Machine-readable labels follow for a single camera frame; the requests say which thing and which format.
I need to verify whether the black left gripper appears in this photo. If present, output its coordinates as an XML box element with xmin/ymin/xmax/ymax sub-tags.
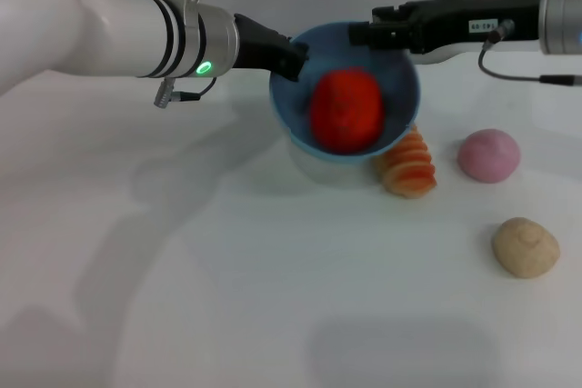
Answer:
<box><xmin>232</xmin><ymin>13</ymin><xmax>313</xmax><ymax>84</ymax></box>

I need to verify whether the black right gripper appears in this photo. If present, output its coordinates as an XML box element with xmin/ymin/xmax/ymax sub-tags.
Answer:
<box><xmin>348</xmin><ymin>0</ymin><xmax>545</xmax><ymax>65</ymax></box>

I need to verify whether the blue plastic bowl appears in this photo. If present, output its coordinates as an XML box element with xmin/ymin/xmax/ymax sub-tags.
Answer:
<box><xmin>268</xmin><ymin>20</ymin><xmax>421</xmax><ymax>166</ymax></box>

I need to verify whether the orange plush toy fruit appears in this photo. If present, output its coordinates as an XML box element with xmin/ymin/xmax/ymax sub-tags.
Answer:
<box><xmin>308</xmin><ymin>66</ymin><xmax>385</xmax><ymax>155</ymax></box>

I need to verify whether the orange striped bread roll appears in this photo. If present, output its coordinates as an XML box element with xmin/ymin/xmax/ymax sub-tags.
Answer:
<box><xmin>372</xmin><ymin>124</ymin><xmax>439</xmax><ymax>201</ymax></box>

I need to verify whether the pink round bun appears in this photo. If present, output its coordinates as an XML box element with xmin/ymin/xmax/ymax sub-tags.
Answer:
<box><xmin>457</xmin><ymin>128</ymin><xmax>521</xmax><ymax>184</ymax></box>

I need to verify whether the beige round bun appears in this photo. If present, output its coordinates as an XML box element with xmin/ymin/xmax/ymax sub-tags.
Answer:
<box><xmin>491</xmin><ymin>217</ymin><xmax>561</xmax><ymax>279</ymax></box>

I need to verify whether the right arm gripper cable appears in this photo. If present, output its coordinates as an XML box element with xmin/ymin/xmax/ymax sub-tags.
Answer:
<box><xmin>477</xmin><ymin>18</ymin><xmax>582</xmax><ymax>87</ymax></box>

